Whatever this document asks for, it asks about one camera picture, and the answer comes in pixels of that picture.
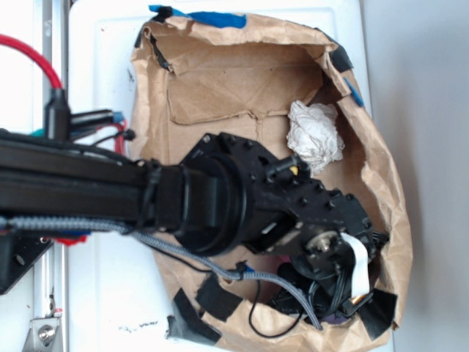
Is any brown paper bag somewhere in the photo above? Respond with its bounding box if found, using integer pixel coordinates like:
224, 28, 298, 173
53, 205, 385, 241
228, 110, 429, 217
129, 14, 413, 351

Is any crumpled white paper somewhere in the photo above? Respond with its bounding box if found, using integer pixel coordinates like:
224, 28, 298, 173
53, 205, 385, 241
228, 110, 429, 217
287, 100, 344, 175

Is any aluminium frame rail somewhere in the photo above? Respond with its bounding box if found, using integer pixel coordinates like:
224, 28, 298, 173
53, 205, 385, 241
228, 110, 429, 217
33, 1, 70, 351

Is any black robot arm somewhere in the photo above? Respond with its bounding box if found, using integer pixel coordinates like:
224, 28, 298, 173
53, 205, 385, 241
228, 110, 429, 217
1, 132, 377, 320

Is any red cable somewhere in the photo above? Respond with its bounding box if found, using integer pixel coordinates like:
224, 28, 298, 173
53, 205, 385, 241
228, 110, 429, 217
0, 33, 128, 155

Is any white ribbon cable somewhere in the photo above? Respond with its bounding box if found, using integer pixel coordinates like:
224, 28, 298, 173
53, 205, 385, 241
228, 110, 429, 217
342, 233, 370, 298

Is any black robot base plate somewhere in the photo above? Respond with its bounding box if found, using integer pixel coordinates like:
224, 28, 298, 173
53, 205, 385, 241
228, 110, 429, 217
0, 235, 53, 295

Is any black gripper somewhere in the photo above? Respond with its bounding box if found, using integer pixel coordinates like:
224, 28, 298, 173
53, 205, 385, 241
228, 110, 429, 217
274, 222, 388, 325

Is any grey braided cable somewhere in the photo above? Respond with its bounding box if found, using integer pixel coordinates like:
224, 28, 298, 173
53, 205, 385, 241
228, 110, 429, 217
0, 216, 324, 331

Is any metal corner bracket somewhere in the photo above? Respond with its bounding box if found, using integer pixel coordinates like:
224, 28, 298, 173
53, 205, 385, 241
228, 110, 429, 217
22, 318, 63, 352

